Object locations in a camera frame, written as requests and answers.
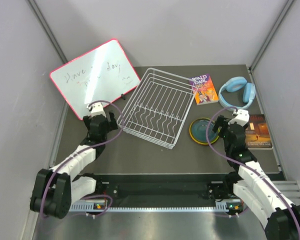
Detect grey slotted cable duct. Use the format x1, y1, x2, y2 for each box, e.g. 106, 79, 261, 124
69, 200, 243, 213

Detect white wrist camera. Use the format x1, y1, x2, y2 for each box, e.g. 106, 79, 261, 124
87, 102, 106, 118
228, 109, 250, 127

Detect white wire dish rack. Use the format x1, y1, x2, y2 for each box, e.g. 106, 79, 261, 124
117, 67, 198, 149

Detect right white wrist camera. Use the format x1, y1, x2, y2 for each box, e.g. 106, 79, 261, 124
228, 109, 250, 127

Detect pink framed whiteboard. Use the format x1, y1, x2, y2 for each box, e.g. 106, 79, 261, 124
49, 38, 140, 120

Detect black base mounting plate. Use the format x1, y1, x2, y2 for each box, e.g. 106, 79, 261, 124
79, 173, 233, 207

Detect dark green plate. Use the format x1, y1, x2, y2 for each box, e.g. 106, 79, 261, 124
191, 119, 220, 142

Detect lime green plate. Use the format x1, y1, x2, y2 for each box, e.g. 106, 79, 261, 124
189, 117, 221, 146

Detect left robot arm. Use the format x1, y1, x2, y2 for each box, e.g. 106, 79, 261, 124
29, 112, 118, 219

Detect dark cover paperback book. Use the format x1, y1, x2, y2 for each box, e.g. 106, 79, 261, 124
245, 114, 273, 150

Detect light blue headphones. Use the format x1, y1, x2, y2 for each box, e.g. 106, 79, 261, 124
218, 76, 257, 113

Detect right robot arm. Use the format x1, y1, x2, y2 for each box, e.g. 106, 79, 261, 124
212, 113, 300, 240

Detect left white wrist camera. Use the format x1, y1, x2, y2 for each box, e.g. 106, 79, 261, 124
87, 102, 106, 118

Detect Roald Dahl orange book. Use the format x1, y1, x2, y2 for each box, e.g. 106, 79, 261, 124
189, 74, 219, 105

